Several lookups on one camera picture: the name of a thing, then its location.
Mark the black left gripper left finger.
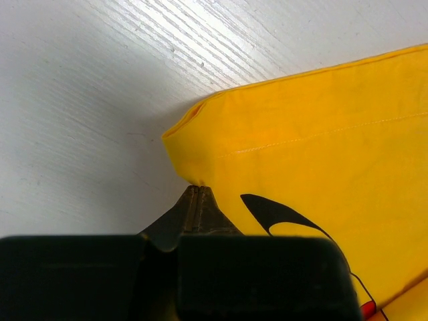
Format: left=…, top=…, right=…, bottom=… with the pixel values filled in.
left=139, top=185, right=199, bottom=252

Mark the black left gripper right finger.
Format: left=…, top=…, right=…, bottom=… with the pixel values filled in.
left=195, top=187, right=242, bottom=235

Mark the yellow Pikachu cloth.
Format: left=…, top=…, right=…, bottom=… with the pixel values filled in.
left=163, top=45, right=427, bottom=320

